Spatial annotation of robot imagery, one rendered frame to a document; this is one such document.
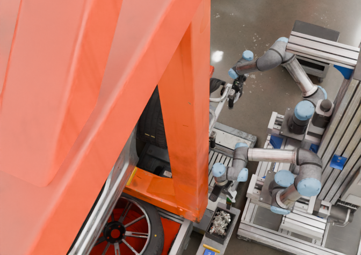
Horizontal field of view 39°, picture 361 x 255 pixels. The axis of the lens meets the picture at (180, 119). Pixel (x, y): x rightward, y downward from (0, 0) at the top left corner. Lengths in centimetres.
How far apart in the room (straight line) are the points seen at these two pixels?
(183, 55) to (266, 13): 341
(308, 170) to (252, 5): 274
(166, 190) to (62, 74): 293
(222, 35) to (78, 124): 447
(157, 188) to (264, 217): 92
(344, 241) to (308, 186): 132
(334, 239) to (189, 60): 248
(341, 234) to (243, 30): 211
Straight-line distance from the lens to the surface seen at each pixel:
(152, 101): 327
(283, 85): 468
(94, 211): 320
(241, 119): 447
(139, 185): 352
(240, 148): 288
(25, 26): 48
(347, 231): 402
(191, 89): 193
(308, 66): 463
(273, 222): 393
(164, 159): 407
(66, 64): 46
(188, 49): 172
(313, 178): 273
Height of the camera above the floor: 395
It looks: 62 degrees down
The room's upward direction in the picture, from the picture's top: 5 degrees counter-clockwise
